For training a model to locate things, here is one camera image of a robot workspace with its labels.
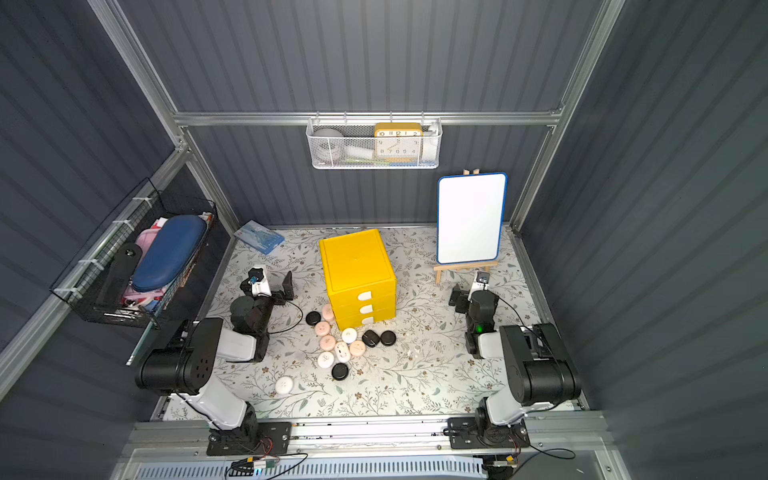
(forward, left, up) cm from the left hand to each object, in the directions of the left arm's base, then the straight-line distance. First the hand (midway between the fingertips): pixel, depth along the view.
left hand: (276, 272), depth 89 cm
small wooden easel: (+8, -62, -7) cm, 63 cm away
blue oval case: (-4, +16, +20) cm, 26 cm away
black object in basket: (-16, +24, +20) cm, 35 cm away
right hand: (-2, -63, -6) cm, 63 cm away
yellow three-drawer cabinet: (-7, -26, +7) cm, 28 cm away
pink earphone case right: (-18, -25, -12) cm, 33 cm away
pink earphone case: (-12, -13, -13) cm, 22 cm away
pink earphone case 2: (-16, -15, -13) cm, 26 cm away
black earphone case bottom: (-25, -20, -13) cm, 35 cm away
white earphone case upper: (-14, -22, -13) cm, 29 cm away
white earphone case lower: (-22, -16, -13) cm, 30 cm away
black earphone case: (-8, -10, -13) cm, 19 cm away
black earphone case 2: (-16, -28, -13) cm, 35 cm away
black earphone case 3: (-16, -34, -13) cm, 39 cm away
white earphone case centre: (-20, -20, -13) cm, 31 cm away
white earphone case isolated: (-28, -5, -13) cm, 32 cm away
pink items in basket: (-18, +22, +16) cm, 33 cm away
